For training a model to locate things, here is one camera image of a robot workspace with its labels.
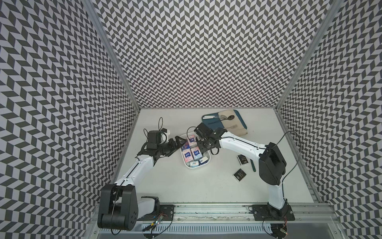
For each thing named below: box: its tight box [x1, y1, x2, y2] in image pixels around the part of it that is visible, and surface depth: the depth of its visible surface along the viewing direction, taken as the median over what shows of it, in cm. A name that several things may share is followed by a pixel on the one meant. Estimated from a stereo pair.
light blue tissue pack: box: [189, 160, 200, 168], surface depth 84 cm
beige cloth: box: [217, 109, 248, 137], surface depth 110 cm
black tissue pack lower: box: [232, 168, 247, 182], surface depth 86 cm
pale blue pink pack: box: [190, 146, 203, 161], surface depth 89 cm
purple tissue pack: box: [181, 141, 191, 151], surface depth 92 cm
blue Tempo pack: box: [198, 156, 209, 166], surface depth 85 cm
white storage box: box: [180, 131, 211, 169], surface depth 88 cm
